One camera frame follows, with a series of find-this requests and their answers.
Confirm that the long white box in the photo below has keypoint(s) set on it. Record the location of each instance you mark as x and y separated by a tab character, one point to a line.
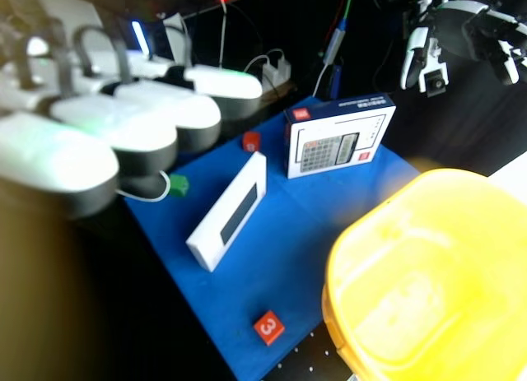
230	216

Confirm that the calculator box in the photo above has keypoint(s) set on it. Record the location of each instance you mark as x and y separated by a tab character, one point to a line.
329	146

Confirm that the white power strip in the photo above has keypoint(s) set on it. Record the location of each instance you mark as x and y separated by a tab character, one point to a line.
278	72

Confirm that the yellow plastic bin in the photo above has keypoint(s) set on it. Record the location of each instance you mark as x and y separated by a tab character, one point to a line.
432	274

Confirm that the green cube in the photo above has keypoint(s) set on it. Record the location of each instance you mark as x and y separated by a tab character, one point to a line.
179	186

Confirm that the computer tower with blue light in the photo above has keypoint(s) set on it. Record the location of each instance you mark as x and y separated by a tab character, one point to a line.
141	37

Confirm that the small red cube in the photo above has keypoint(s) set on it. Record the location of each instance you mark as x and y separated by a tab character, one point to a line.
251	141

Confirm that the blue table mat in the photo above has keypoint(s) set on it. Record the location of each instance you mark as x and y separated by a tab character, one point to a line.
288	233

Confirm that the blue usb connector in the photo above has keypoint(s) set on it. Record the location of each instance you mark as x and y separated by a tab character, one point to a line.
337	82

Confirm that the grey adapter with blue plug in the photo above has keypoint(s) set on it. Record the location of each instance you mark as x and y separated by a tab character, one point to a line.
334	45

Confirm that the red cube with number three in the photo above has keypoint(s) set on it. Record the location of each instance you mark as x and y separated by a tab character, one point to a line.
269	327

